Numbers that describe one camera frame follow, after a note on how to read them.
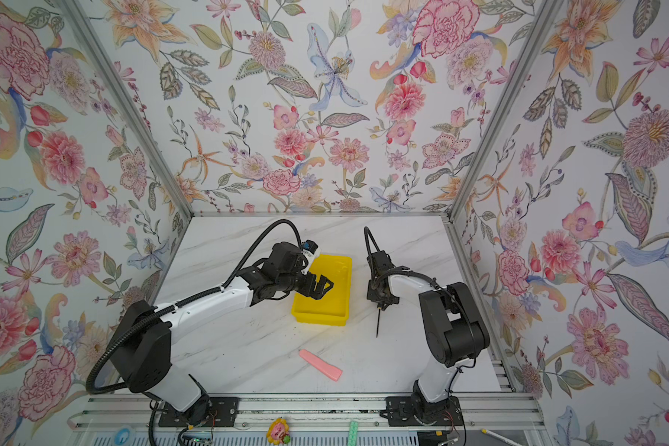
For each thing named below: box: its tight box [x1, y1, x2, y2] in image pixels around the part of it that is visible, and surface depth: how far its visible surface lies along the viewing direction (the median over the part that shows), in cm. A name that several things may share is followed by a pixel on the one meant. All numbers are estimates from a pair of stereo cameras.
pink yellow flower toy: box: [265, 417, 291, 446], surface depth 69 cm
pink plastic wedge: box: [298, 348, 343, 382], surface depth 84 cm
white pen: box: [480, 428, 524, 446], surface depth 72 cm
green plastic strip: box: [347, 420, 359, 446], surface depth 72 cm
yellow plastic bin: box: [291, 254, 354, 327], surface depth 92 cm
